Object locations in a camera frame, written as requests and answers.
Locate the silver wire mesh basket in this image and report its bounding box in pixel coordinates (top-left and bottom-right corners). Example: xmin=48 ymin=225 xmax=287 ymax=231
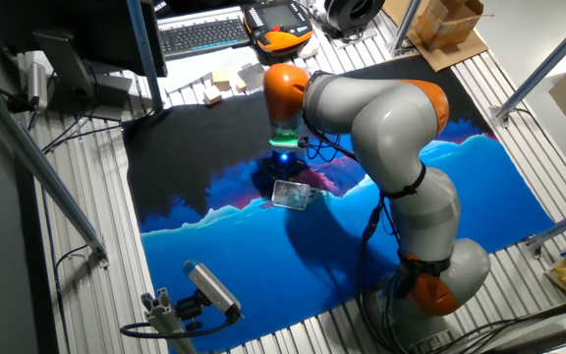
xmin=270 ymin=178 xmax=317 ymax=212

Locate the black camera cable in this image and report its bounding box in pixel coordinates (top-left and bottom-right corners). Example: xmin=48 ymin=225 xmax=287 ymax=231
xmin=119 ymin=307 xmax=243 ymax=341

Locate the black computer keyboard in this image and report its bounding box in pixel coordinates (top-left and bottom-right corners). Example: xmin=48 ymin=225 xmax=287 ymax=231
xmin=157 ymin=13 xmax=253 ymax=62

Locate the black computer monitor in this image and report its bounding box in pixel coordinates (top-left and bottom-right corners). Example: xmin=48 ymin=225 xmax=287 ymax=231
xmin=0 ymin=0 xmax=169 ymax=79

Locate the black cable with plug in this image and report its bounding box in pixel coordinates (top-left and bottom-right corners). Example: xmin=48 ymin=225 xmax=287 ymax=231
xmin=0 ymin=73 xmax=37 ymax=115

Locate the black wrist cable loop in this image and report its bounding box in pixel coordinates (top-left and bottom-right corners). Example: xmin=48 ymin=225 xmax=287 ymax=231
xmin=298 ymin=71 xmax=361 ymax=164

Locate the aluminium camera mount profile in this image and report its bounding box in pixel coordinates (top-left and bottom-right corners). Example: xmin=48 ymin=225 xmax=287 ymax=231
xmin=140 ymin=286 xmax=198 ymax=354

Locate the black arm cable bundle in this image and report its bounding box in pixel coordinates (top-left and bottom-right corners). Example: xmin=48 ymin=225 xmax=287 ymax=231
xmin=355 ymin=194 xmax=412 ymax=354

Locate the silver depth camera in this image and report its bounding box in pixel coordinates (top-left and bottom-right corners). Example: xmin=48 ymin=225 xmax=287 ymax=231
xmin=182 ymin=259 xmax=245 ymax=320

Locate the black round cable spool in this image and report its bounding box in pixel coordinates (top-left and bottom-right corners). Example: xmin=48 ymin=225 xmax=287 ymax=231
xmin=322 ymin=0 xmax=386 ymax=34

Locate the thin black cable strap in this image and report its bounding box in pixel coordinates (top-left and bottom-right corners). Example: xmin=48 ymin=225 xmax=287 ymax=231
xmin=380 ymin=162 xmax=427 ymax=201

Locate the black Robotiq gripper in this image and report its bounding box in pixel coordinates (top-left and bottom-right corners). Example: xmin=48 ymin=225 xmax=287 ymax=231
xmin=264 ymin=147 xmax=307 ymax=182

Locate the printed landscape cloth mat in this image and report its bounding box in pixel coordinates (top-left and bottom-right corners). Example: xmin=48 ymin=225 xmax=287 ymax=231
xmin=122 ymin=53 xmax=557 ymax=354

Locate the grey monitor stand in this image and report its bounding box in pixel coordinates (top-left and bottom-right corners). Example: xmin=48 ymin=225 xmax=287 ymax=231
xmin=31 ymin=29 xmax=135 ymax=123

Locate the white cylindrical device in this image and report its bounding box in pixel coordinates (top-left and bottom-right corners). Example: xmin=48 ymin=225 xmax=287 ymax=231
xmin=26 ymin=62 xmax=50 ymax=112

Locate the white rounded plastic object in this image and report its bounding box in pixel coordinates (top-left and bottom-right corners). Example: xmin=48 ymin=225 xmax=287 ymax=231
xmin=296 ymin=36 xmax=321 ymax=61

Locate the aluminium frame post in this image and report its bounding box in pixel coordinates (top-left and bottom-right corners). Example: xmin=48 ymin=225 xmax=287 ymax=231
xmin=125 ymin=0 xmax=166 ymax=114
xmin=388 ymin=0 xmax=424 ymax=57

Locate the orange black teach pendant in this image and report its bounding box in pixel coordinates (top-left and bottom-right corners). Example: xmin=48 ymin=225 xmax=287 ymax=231
xmin=242 ymin=0 xmax=315 ymax=55

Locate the aluminium frame strut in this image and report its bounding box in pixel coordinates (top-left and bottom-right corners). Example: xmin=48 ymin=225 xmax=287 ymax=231
xmin=522 ymin=200 xmax=566 ymax=258
xmin=0 ymin=73 xmax=111 ymax=269
xmin=489 ymin=3 xmax=566 ymax=129

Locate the white paper sheet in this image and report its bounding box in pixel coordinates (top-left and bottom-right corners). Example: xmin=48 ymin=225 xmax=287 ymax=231
xmin=162 ymin=43 xmax=264 ymax=95

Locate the large wooden block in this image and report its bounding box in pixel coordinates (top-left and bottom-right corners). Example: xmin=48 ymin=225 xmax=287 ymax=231
xmin=210 ymin=68 xmax=232 ymax=92
xmin=201 ymin=86 xmax=224 ymax=106

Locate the black ribbon strap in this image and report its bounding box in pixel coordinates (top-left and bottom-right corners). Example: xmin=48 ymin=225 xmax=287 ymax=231
xmin=391 ymin=250 xmax=454 ymax=299

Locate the brown cardboard box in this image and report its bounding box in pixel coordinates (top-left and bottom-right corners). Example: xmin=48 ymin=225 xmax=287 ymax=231
xmin=413 ymin=0 xmax=485 ymax=51

